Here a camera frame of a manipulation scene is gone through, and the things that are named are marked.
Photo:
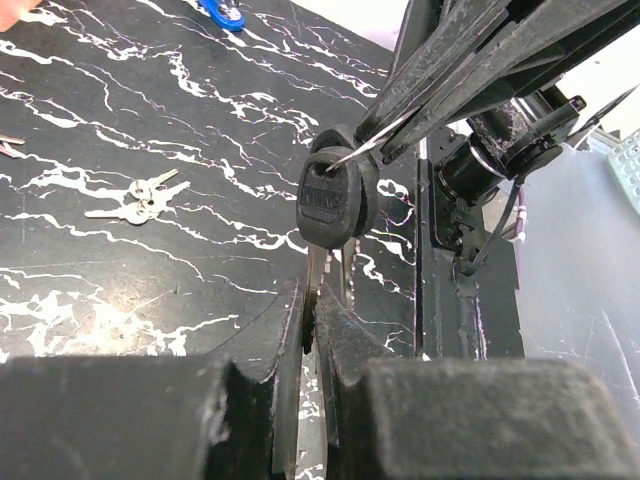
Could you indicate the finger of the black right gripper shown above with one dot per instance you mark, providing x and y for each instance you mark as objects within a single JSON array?
[
  {"x": 540, "y": 41},
  {"x": 436, "y": 40}
]

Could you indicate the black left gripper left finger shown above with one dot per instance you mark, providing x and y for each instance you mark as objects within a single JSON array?
[{"x": 230, "y": 413}]

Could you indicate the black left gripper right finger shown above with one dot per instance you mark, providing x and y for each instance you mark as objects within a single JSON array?
[{"x": 390, "y": 417}]

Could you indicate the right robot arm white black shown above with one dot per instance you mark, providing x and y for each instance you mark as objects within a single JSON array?
[{"x": 506, "y": 143}]

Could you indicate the small silver key bunch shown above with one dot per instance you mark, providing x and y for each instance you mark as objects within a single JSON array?
[{"x": 150, "y": 197}]

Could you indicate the blue stapler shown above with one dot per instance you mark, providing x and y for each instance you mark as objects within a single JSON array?
[{"x": 225, "y": 14}]

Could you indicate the copper keys on table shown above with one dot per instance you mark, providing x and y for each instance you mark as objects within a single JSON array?
[{"x": 8, "y": 146}]

